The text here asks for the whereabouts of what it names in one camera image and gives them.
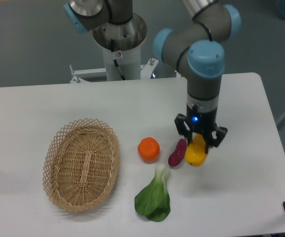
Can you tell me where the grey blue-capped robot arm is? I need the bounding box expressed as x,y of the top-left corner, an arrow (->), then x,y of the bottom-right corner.
64,0 -> 241,149

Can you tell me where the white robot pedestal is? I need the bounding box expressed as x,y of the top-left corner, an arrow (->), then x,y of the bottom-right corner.
70,13 -> 159,83

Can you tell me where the woven wicker basket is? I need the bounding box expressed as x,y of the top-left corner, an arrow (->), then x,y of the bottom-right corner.
42,118 -> 120,212

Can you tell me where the orange tangerine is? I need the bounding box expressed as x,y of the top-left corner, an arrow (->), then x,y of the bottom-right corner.
137,137 -> 160,163

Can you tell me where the purple sweet potato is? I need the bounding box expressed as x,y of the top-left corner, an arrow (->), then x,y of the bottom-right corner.
168,139 -> 187,167

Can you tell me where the black cable on pedestal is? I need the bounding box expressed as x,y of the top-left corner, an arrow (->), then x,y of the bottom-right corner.
110,39 -> 127,81

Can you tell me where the green bok choy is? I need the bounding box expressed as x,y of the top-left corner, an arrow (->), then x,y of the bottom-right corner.
134,163 -> 171,222

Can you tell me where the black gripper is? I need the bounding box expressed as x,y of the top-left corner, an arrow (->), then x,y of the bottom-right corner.
174,105 -> 228,153

